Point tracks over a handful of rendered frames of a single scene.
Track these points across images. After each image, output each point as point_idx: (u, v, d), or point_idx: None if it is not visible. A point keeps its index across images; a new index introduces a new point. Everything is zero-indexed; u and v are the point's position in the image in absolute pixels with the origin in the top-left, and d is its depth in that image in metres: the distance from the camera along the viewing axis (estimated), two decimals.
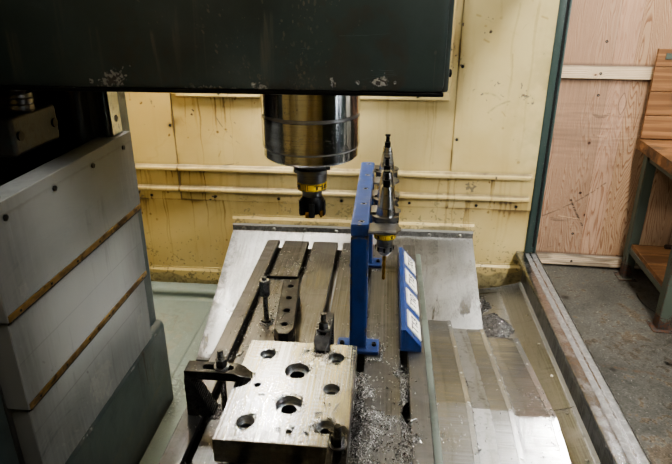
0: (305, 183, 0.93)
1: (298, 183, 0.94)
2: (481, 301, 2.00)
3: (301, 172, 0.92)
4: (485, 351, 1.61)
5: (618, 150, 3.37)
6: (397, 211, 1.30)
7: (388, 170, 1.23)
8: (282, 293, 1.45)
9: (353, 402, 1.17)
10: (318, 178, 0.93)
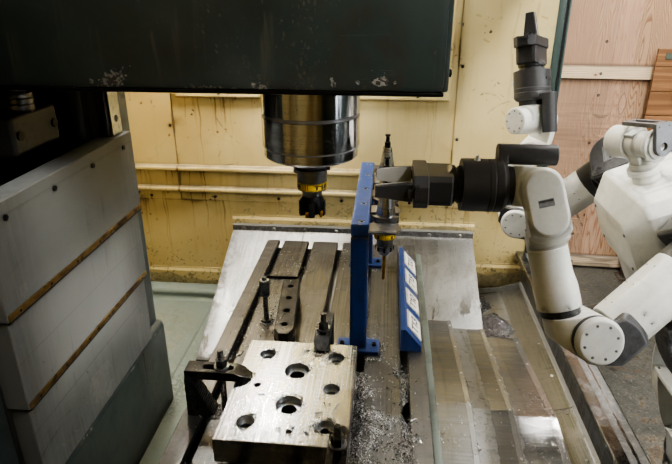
0: (305, 183, 0.93)
1: (298, 183, 0.94)
2: (481, 301, 2.00)
3: (301, 172, 0.92)
4: (485, 351, 1.61)
5: None
6: (397, 211, 1.30)
7: None
8: (282, 293, 1.45)
9: (353, 402, 1.17)
10: (318, 178, 0.93)
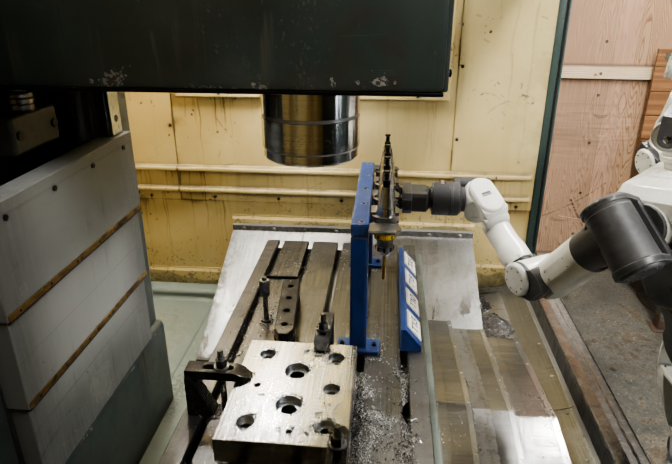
0: None
1: None
2: (481, 301, 2.00)
3: None
4: (485, 351, 1.61)
5: (618, 150, 3.37)
6: (397, 211, 1.30)
7: (388, 170, 1.23)
8: (282, 293, 1.45)
9: (353, 402, 1.17)
10: None
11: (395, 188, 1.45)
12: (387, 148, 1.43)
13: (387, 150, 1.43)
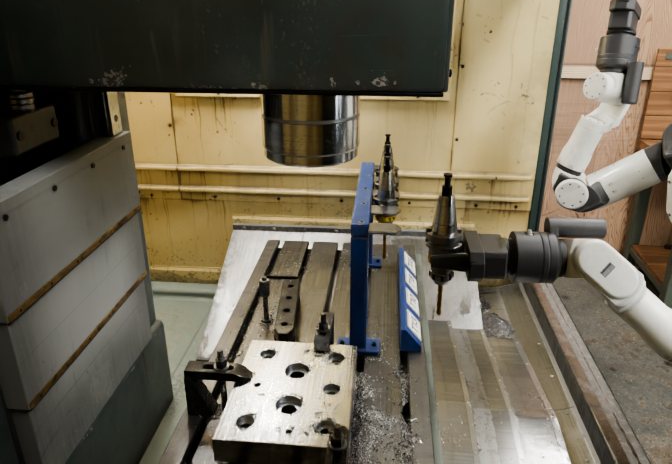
0: None
1: None
2: (481, 301, 2.00)
3: None
4: (485, 351, 1.61)
5: (618, 150, 3.37)
6: (397, 211, 1.30)
7: (449, 173, 0.92)
8: (282, 293, 1.45)
9: (353, 402, 1.17)
10: None
11: (395, 188, 1.45)
12: (387, 148, 1.43)
13: (387, 150, 1.43)
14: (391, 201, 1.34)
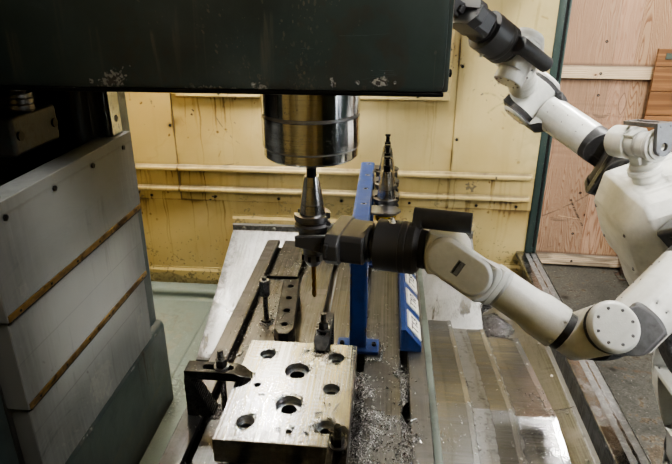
0: None
1: None
2: None
3: None
4: (485, 351, 1.61)
5: None
6: (397, 211, 1.30)
7: None
8: (282, 293, 1.45)
9: (353, 402, 1.17)
10: None
11: (395, 188, 1.45)
12: (387, 148, 1.43)
13: (387, 150, 1.43)
14: (391, 201, 1.34)
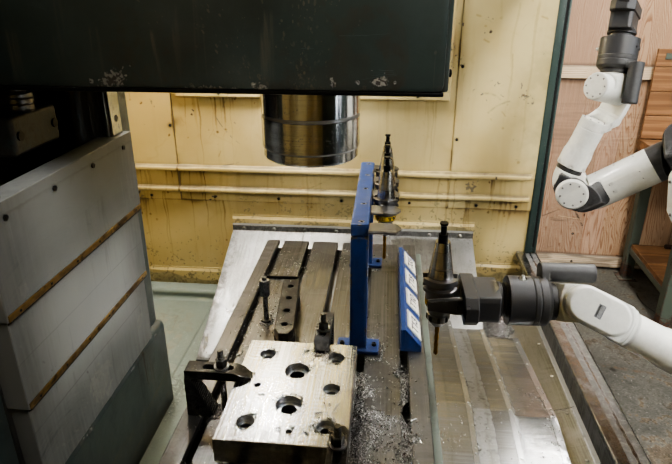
0: None
1: None
2: None
3: None
4: (485, 351, 1.61)
5: (618, 150, 3.37)
6: (397, 211, 1.30)
7: (445, 222, 0.96)
8: (282, 293, 1.45)
9: (353, 402, 1.17)
10: None
11: (395, 188, 1.45)
12: (387, 148, 1.43)
13: (387, 150, 1.43)
14: (391, 201, 1.34)
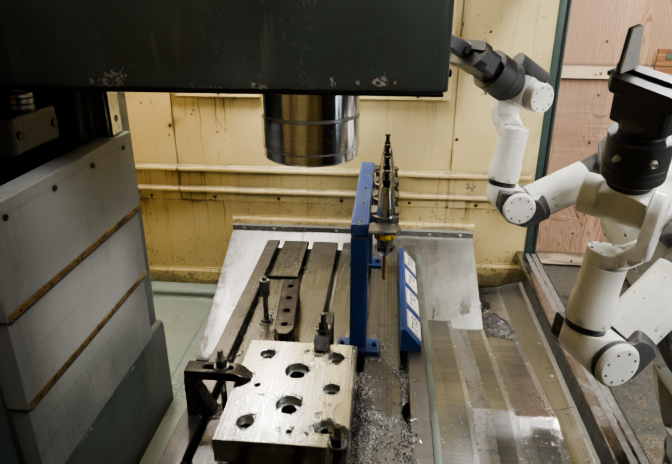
0: None
1: None
2: (481, 301, 2.00)
3: None
4: (485, 351, 1.61)
5: None
6: (397, 211, 1.30)
7: (388, 170, 1.23)
8: (282, 293, 1.45)
9: (353, 402, 1.17)
10: None
11: (395, 188, 1.45)
12: (387, 148, 1.43)
13: (387, 150, 1.43)
14: None
